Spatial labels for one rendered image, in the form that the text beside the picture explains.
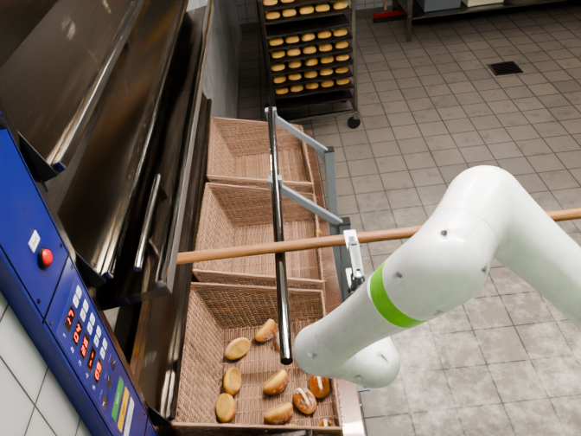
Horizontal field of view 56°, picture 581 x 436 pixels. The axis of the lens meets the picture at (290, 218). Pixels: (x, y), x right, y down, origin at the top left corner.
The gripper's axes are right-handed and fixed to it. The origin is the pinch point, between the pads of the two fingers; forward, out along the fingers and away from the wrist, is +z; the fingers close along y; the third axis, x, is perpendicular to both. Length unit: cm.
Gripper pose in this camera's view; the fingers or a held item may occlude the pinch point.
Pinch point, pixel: (350, 253)
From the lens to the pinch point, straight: 146.0
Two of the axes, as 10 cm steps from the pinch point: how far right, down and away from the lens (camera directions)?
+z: -0.6, -6.3, 7.8
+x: 9.9, -1.2, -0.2
